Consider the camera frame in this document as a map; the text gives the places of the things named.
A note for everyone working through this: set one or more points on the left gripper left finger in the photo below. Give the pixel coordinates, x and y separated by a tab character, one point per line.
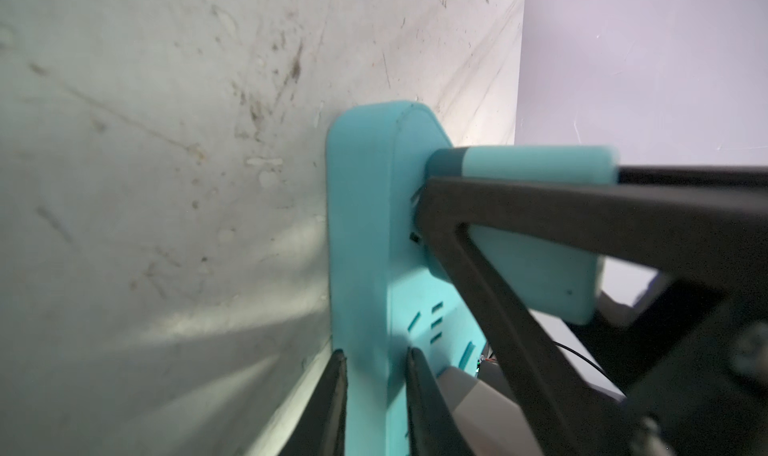
321	427

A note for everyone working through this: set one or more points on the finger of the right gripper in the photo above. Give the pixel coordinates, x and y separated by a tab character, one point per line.
627	319

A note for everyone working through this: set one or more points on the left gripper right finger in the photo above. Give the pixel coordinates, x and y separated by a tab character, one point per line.
431	427

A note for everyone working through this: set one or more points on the teal power strip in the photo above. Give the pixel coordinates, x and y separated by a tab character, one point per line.
383	298

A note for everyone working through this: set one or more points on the teal adapter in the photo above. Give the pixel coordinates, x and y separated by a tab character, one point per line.
508	215

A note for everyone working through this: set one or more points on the pink adapter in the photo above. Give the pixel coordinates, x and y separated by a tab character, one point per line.
490	423

